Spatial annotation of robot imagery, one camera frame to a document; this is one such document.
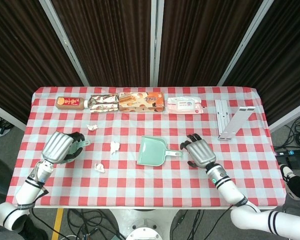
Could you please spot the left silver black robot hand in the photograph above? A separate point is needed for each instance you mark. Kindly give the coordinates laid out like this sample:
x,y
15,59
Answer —
x,y
56,147

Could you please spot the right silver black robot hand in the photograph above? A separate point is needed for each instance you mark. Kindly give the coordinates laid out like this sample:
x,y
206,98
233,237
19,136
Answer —
x,y
201,153

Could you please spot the white paper scrap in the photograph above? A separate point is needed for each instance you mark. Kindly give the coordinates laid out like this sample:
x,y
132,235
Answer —
x,y
92,127
114,147
100,168

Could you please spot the green plastic dustpan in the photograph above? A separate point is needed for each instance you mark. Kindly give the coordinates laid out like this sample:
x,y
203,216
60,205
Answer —
x,y
151,152

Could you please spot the silver foil snack pack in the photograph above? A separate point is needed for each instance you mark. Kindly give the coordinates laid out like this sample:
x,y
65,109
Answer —
x,y
103,103

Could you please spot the white folding stand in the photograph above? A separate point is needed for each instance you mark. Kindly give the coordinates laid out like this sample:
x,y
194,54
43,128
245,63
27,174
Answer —
x,y
236,120

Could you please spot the pink white wet wipes pack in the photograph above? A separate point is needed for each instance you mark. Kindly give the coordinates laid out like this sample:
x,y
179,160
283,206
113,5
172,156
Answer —
x,y
185,105

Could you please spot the red white checkered tablecloth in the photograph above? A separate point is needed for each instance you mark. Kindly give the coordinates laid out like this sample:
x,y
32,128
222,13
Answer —
x,y
150,187

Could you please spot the yellow floor tape strip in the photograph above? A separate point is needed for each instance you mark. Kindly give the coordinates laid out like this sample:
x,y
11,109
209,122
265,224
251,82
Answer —
x,y
57,225

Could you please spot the orange biscuit box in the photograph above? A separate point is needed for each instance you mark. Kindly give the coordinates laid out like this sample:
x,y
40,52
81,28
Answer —
x,y
140,102

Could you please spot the black shoe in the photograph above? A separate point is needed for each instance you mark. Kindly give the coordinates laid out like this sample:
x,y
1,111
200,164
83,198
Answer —
x,y
33,228

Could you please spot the white black sneaker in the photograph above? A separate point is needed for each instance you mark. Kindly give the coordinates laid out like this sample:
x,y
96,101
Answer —
x,y
288,176

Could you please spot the black power strip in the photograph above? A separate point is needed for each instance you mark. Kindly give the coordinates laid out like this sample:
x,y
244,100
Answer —
x,y
292,152

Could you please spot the dark brown corrugated panel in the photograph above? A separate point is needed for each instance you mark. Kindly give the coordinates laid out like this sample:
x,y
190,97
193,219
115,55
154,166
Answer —
x,y
110,42
202,42
285,57
20,55

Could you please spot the grey metal partition rail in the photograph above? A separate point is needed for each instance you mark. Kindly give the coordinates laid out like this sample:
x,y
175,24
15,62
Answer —
x,y
7,115
290,116

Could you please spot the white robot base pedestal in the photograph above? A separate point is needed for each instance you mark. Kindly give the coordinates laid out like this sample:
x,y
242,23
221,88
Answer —
x,y
143,225

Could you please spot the grey metal partition post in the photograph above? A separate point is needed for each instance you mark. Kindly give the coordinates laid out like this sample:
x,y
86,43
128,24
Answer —
x,y
246,42
65,42
156,42

